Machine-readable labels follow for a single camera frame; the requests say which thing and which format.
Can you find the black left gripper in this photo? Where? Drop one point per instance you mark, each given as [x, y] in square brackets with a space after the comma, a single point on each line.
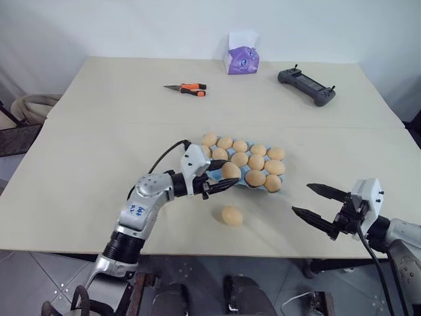
[200, 187]

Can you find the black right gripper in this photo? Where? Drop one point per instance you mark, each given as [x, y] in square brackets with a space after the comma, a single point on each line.
[347, 219]

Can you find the brown egg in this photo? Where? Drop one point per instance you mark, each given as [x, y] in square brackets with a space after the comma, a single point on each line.
[219, 153]
[276, 153]
[232, 216]
[256, 162]
[240, 145]
[275, 167]
[255, 178]
[258, 150]
[231, 171]
[239, 159]
[210, 139]
[273, 183]
[206, 150]
[225, 143]

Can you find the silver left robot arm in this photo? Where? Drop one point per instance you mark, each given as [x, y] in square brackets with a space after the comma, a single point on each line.
[148, 191]

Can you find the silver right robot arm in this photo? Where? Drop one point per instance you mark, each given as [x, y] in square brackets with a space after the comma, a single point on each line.
[405, 237]

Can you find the blue egg carton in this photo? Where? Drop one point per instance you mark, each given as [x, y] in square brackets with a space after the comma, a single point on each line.
[243, 182]

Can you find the orange black pliers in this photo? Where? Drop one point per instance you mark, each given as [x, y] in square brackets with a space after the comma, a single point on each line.
[194, 87]

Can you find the purple tissue pack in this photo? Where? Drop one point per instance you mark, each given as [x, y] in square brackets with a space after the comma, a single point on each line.
[241, 62]

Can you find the dark rounded shape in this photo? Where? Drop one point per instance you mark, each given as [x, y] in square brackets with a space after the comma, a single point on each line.
[164, 301]
[245, 294]

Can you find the dark object beside table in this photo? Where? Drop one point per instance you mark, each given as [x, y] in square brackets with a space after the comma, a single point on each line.
[415, 128]

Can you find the grey handheld controller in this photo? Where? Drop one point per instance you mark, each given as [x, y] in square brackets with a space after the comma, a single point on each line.
[306, 82]

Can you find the beige chair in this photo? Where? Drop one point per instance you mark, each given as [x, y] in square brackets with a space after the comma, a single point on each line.
[33, 107]

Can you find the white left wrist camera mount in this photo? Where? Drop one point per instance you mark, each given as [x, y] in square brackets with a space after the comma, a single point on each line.
[194, 161]

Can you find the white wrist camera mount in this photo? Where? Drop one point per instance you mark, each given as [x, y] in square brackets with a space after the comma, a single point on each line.
[194, 161]
[370, 197]

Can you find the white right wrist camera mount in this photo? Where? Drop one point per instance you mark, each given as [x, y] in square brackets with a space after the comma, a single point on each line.
[370, 197]

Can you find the dark table frame bar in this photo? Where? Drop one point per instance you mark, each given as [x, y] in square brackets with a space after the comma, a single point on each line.
[345, 265]

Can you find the rusty dark round frame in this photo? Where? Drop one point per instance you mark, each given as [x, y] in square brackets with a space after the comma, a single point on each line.
[82, 301]

